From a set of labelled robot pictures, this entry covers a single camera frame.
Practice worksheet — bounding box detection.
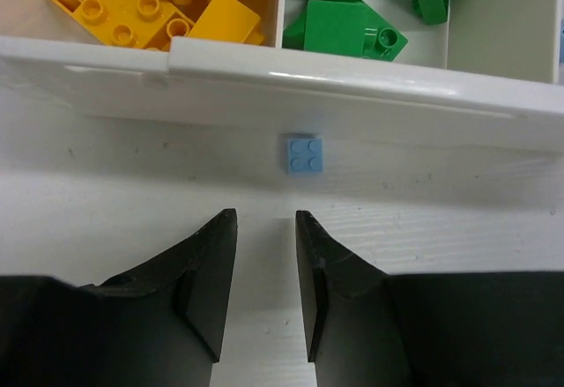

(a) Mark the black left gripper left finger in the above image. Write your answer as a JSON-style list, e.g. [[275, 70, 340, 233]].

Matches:
[[1, 209, 238, 386]]

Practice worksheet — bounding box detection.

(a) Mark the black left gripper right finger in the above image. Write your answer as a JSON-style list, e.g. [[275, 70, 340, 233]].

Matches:
[[295, 211, 563, 386]]

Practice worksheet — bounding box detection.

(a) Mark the small blue lego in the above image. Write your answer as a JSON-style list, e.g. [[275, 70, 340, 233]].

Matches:
[[284, 135, 324, 176]]

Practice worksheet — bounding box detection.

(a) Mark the yellow green lego cluster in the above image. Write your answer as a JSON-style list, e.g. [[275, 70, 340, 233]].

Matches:
[[282, 0, 408, 62]]

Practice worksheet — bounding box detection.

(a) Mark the yellow lego brick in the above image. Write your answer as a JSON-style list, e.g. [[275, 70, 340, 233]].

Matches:
[[50, 0, 194, 52]]

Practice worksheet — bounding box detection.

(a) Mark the white three-compartment container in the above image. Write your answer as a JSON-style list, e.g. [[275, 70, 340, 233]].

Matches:
[[1, 0, 563, 152]]

